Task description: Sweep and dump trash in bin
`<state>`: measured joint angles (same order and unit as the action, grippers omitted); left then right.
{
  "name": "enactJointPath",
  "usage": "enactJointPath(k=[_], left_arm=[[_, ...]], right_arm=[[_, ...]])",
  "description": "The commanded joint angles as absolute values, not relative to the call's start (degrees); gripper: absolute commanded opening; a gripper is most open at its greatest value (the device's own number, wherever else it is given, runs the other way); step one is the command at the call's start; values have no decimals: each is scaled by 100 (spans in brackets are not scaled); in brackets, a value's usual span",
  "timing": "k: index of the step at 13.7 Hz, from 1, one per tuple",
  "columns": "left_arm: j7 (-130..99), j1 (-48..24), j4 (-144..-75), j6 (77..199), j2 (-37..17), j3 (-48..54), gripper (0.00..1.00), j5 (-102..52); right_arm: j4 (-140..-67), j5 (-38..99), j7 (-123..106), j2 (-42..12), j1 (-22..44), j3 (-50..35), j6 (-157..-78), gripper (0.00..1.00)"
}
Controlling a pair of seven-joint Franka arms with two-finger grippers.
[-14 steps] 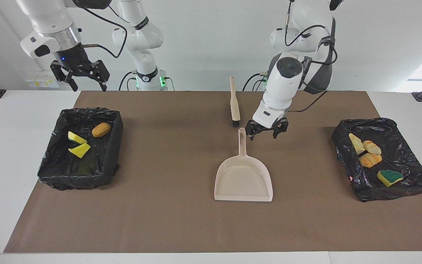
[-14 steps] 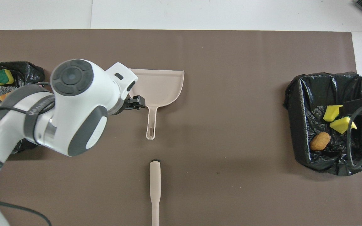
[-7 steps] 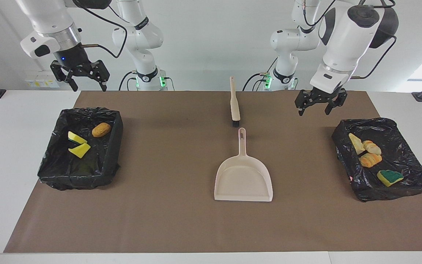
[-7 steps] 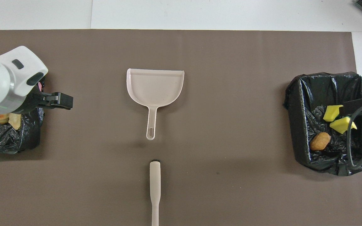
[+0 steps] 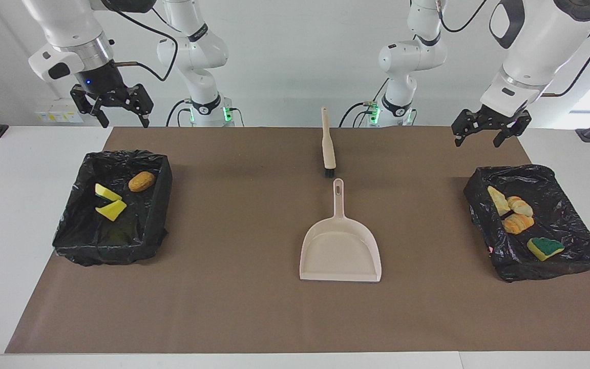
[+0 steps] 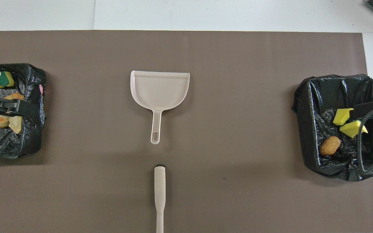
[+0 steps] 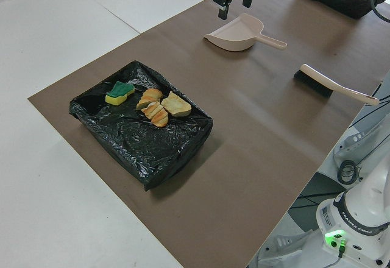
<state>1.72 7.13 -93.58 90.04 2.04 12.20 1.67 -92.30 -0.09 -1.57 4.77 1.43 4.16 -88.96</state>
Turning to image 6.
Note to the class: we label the pale yellow bread chunk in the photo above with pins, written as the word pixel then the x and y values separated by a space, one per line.
pixel 16 124
pixel 14 96

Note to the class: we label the orange striped bread piece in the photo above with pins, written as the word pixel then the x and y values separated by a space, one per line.
pixel 2 121

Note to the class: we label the green and yellow sponge piece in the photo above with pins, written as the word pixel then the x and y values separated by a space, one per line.
pixel 4 81

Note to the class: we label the curved yellow sponge piece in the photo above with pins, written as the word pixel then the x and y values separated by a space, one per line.
pixel 351 129

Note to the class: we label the notched yellow sponge piece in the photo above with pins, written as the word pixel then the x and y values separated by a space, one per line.
pixel 342 117

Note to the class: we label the brown bread roll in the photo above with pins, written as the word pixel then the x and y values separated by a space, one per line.
pixel 329 145

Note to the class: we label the beige plastic dustpan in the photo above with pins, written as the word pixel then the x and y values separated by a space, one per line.
pixel 159 89

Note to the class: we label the beige hand brush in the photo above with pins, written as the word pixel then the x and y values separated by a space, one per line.
pixel 159 191

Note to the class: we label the open bin with black bag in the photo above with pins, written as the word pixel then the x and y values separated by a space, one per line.
pixel 322 97

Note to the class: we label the brown paper table mat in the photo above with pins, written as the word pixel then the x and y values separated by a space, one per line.
pixel 186 194

